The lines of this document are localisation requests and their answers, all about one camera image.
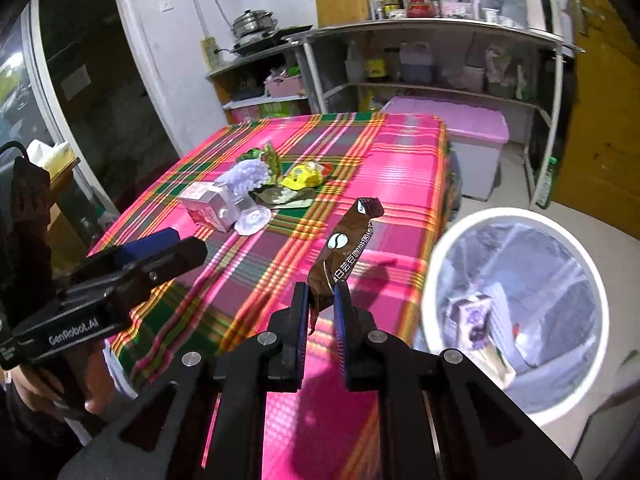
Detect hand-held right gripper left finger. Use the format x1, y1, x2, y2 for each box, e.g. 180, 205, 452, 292
57, 281, 313, 480

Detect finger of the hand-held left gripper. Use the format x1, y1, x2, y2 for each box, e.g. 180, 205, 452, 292
70, 237, 209, 306
112, 227, 180, 265

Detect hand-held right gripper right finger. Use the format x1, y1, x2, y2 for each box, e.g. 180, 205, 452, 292
332, 281, 583, 480

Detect pink milk carton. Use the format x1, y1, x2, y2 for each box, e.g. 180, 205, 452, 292
178, 181, 238, 233

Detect brown coffee sachet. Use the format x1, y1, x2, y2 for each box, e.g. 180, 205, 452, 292
306, 197, 385, 336

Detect clear plastic cup with lid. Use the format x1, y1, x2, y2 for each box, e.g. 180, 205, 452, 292
234, 206, 273, 237

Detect white foam fruit net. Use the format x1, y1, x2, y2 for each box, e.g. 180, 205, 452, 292
215, 159, 273, 197

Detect beige red-label snack packet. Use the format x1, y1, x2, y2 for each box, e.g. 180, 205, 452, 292
257, 184, 315, 209

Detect purple milk carton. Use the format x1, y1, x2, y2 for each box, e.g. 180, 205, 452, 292
446, 294, 496, 352

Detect green snack packet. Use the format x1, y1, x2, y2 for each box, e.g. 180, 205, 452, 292
242, 141, 282, 183

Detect yellow snack packet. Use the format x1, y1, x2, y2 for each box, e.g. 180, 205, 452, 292
280, 161, 337, 192

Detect cream snack packet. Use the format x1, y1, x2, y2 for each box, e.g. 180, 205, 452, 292
470, 345, 517, 388

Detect white lined waste bin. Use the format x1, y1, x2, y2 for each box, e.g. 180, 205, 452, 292
419, 206, 610, 428

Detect person's left forearm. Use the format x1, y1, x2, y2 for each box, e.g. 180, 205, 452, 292
0, 375, 106, 461

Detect person's left hand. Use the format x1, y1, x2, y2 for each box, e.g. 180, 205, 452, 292
7, 337, 137, 423

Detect wooden cabinet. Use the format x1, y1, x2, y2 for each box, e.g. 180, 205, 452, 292
30, 157, 121, 281

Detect tissue box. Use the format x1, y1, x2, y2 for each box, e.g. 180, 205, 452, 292
26, 140, 75, 171

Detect pink plaid tablecloth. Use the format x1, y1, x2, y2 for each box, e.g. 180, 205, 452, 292
87, 111, 448, 480

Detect green package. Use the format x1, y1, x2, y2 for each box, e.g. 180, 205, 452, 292
259, 99, 301, 118

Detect small metal shelf unit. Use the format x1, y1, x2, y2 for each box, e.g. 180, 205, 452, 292
206, 42, 321, 123

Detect pink plastic basket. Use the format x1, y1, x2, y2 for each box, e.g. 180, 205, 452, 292
263, 71, 305, 98

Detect pink-lid storage box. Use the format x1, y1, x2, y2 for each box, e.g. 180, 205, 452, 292
380, 97, 510, 202

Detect black induction cooker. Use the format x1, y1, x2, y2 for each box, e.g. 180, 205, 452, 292
231, 25, 315, 56

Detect large metal shelf unit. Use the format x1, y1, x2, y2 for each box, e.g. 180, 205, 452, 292
282, 16, 586, 208

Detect steel steamer pot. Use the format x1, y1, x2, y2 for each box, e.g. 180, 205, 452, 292
231, 8, 277, 40

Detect green glass bottle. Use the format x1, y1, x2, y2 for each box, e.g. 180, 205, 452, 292
535, 156, 558, 211

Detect yellow-label oil bottle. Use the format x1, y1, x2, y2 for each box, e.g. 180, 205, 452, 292
364, 42, 388, 83

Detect tall clear plastic bottle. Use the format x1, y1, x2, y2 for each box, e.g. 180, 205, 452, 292
345, 40, 366, 83

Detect white plastic bag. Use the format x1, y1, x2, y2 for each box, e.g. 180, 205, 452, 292
485, 47, 516, 98

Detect pink knife holder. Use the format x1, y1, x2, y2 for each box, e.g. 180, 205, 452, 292
441, 0, 476, 20

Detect yellow wooden door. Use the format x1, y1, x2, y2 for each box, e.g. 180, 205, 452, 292
555, 0, 640, 211

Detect clear plastic storage box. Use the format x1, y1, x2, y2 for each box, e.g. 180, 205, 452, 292
472, 0, 526, 26

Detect white cylinder container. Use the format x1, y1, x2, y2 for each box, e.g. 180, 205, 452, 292
521, 0, 546, 31

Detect metal door handle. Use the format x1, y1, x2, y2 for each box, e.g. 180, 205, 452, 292
572, 0, 593, 36

